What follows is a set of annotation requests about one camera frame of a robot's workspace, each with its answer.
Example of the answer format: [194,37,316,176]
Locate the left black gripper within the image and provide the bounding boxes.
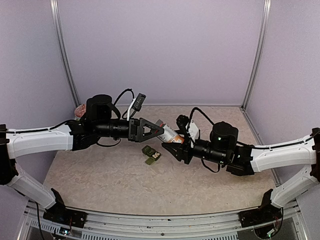
[94,117,165,143]

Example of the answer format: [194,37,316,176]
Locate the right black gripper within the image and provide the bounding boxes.
[161,130,228,166]

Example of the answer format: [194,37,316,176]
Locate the orange pill bottle grey cap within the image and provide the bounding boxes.
[158,124,184,144]

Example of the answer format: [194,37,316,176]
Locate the green weekly pill organizer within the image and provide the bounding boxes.
[142,145,160,166]

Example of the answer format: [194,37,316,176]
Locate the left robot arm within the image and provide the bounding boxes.
[0,94,164,223]

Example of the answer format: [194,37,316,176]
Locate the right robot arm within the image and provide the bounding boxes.
[162,114,320,222]

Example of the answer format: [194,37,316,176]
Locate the cream tablets in organizer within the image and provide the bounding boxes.
[152,152,161,161]

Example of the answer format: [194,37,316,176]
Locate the red patterned white bowl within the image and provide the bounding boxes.
[74,103,86,121]

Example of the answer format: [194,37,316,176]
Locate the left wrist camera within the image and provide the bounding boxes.
[125,93,146,121]

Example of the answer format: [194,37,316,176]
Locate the right aluminium frame post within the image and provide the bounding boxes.
[241,0,272,112]

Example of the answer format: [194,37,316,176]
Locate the aluminium frame post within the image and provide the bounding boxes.
[50,0,81,107]
[241,0,272,112]

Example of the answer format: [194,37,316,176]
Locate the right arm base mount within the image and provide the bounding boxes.
[238,189,283,228]

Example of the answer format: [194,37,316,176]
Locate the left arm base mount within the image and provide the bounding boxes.
[43,188,87,229]

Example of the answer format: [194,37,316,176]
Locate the front aluminium rail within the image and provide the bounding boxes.
[17,197,308,240]

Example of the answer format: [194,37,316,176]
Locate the left aluminium frame post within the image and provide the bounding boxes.
[50,0,81,107]

